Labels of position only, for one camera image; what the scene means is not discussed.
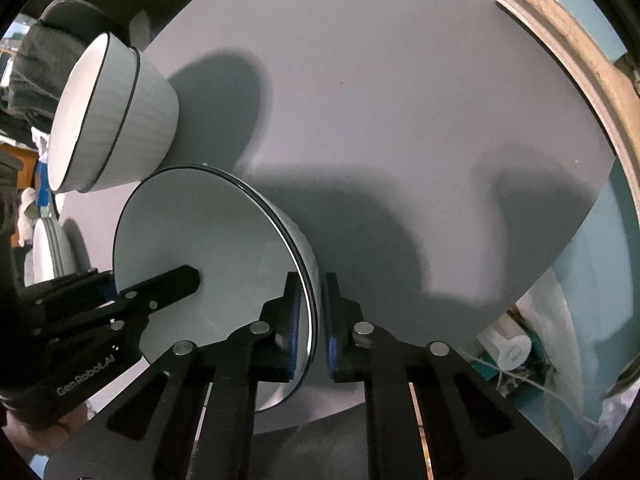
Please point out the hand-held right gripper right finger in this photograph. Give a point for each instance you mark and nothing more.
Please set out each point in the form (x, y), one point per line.
(331, 355)

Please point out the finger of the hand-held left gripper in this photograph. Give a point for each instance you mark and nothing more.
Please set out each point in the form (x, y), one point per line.
(180, 280)
(107, 285)

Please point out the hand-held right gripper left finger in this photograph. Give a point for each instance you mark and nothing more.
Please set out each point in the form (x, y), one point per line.
(295, 320)

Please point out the large white plate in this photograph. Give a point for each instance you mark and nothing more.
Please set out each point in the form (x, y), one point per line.
(45, 255)

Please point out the person's left hand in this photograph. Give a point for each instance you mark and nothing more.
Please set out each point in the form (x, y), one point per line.
(45, 435)

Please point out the white plastic spool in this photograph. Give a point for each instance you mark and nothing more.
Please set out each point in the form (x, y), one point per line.
(505, 347)

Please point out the dark grey cloth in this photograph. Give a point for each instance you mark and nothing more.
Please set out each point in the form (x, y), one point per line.
(32, 75)

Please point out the clear plastic bag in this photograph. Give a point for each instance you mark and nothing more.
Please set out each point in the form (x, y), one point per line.
(555, 320)

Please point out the wooden moulding strip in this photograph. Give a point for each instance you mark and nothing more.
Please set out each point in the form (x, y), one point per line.
(565, 35)

